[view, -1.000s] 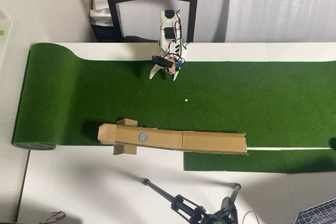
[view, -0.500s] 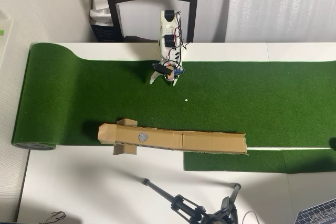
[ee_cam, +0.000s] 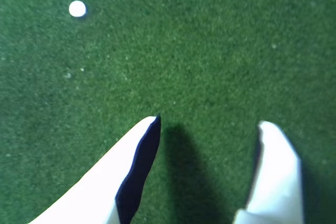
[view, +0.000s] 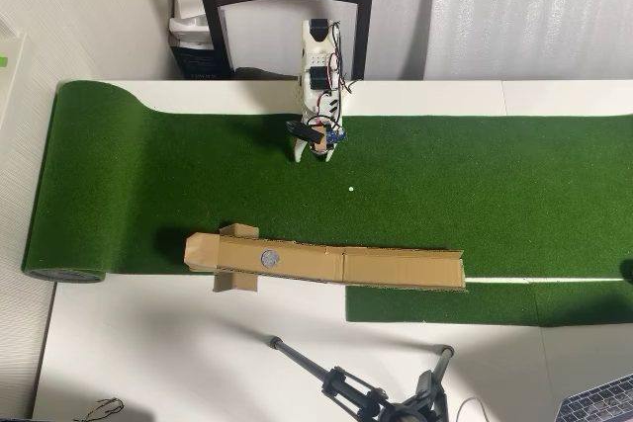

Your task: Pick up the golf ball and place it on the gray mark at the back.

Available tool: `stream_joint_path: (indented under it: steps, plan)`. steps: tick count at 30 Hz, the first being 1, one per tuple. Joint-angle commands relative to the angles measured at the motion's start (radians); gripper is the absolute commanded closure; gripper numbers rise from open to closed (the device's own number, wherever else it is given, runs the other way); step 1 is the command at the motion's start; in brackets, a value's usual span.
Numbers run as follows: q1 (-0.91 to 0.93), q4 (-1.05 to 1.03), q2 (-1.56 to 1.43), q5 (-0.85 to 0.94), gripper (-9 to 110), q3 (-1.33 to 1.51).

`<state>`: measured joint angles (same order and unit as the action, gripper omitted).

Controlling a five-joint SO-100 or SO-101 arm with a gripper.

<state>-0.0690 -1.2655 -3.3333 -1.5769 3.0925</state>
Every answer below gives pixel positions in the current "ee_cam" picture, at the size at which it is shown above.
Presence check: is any white gripper finger with navy pad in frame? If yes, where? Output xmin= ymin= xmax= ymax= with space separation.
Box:
xmin=233 ymin=120 xmax=306 ymax=224
xmin=28 ymin=113 xmax=162 ymax=224

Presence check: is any small white distant ball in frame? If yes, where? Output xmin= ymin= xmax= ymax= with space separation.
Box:
xmin=68 ymin=0 xmax=87 ymax=18

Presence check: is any long green artificial turf mat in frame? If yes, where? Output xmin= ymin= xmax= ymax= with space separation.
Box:
xmin=0 ymin=0 xmax=336 ymax=224

